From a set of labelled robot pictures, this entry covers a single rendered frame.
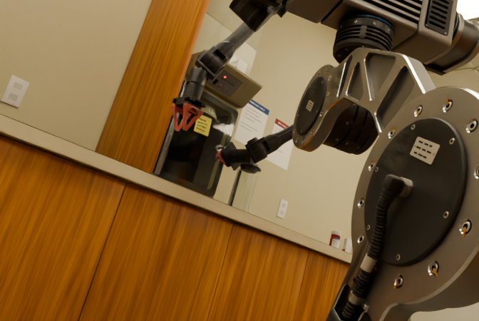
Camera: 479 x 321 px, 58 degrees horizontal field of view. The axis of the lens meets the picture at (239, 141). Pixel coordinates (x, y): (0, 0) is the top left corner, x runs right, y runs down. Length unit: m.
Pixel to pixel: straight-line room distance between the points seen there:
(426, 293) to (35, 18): 1.83
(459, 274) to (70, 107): 1.78
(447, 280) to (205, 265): 1.16
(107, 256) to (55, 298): 0.17
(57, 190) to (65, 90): 0.84
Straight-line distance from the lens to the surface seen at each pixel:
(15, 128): 1.18
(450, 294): 0.45
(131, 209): 1.34
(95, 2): 2.15
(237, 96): 1.88
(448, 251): 0.44
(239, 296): 1.66
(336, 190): 3.22
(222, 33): 1.95
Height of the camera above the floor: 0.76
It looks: 15 degrees up
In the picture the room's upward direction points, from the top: 16 degrees clockwise
